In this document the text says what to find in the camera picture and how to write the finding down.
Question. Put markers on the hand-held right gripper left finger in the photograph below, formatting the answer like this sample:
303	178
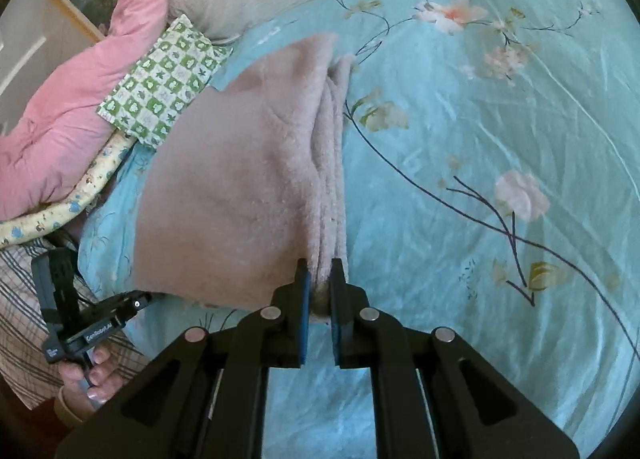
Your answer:
303	319

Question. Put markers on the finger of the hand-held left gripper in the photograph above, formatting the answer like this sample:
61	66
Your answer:
131	303

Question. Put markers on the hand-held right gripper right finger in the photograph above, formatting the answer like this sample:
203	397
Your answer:
337	319

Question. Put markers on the beige knitted sweater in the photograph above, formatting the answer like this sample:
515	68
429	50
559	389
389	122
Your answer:
225	179

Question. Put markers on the person's left hand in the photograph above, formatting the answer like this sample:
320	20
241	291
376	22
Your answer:
95	384

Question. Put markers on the plaid bed sheet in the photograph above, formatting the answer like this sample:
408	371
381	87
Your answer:
20	299

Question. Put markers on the teal floral quilt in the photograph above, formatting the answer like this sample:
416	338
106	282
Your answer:
450	264

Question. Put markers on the pink comforter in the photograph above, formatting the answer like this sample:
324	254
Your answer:
60	109

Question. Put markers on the green checked pillow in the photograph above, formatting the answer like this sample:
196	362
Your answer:
160	84

